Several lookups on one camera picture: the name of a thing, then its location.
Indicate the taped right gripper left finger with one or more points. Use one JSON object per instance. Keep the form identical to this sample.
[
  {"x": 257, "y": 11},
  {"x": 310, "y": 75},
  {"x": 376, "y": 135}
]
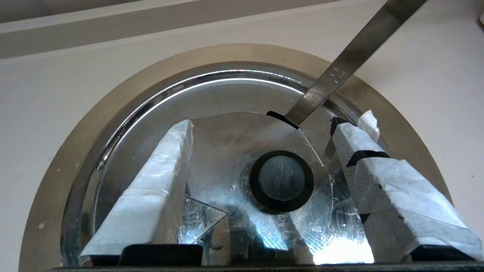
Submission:
[{"x": 147, "y": 196}]

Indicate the hinged steel lid black knob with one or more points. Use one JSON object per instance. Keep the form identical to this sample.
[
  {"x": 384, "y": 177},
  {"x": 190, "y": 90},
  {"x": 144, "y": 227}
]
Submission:
[{"x": 234, "y": 151}]

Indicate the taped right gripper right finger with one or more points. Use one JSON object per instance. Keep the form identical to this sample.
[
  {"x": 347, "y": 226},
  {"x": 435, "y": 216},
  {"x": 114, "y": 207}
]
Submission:
[{"x": 401, "y": 189}]

